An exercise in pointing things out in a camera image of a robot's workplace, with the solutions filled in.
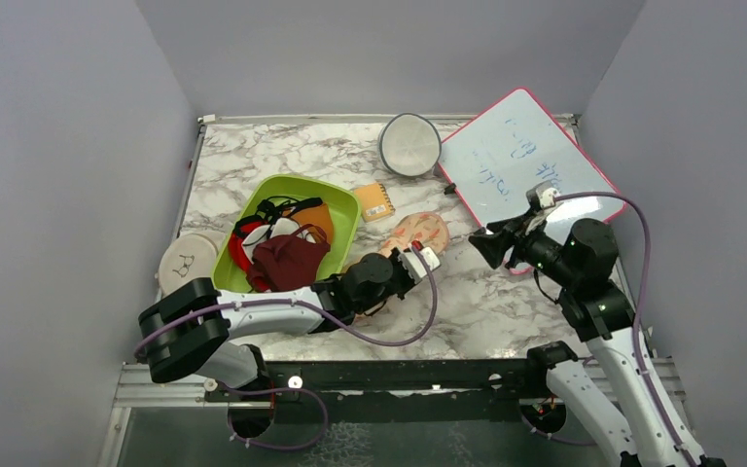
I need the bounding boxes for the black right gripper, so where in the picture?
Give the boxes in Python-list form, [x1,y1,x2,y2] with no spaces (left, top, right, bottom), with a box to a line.
[469,206,579,287]

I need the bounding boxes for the peach floral mesh laundry bag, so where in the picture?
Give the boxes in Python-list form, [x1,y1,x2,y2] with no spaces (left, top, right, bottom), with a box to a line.
[378,212,450,256]

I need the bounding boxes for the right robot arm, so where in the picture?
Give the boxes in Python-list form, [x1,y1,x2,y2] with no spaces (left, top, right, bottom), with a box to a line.
[469,215,725,466]

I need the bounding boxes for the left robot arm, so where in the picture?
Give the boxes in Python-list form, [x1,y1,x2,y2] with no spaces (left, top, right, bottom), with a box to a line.
[134,242,441,400]

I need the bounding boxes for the orange bra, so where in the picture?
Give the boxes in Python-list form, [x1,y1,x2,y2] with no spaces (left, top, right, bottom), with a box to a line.
[282,200,335,244]

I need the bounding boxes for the maroon bra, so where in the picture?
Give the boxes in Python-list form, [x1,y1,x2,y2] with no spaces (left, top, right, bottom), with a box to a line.
[246,225,331,292]

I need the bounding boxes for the red and white bra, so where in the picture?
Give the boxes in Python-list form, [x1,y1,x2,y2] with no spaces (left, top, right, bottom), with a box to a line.
[228,217,301,271]

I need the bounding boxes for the flat round white laundry bag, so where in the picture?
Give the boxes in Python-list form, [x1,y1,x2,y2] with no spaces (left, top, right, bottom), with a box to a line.
[156,233,218,296]

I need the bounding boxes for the yellow spiral notebook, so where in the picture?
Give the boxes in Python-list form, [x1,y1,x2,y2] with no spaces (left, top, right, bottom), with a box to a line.
[352,182,395,223]

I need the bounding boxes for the pink framed whiteboard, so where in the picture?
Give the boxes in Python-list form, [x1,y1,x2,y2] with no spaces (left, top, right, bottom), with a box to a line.
[439,88,625,242]

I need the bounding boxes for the green plastic tray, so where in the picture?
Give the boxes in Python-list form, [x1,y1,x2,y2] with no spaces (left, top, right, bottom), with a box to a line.
[212,175,361,293]

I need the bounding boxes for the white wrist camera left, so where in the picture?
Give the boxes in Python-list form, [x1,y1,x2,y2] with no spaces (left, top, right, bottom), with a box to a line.
[398,242,441,284]

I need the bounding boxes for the black strap bra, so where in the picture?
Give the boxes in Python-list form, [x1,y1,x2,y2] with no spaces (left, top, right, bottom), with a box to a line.
[231,196,324,238]

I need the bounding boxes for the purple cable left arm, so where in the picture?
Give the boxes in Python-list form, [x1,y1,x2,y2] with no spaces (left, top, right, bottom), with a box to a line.
[133,244,440,362]

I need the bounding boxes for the aluminium table frame rail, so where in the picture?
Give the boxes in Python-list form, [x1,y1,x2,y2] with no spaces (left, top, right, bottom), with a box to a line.
[113,364,270,409]

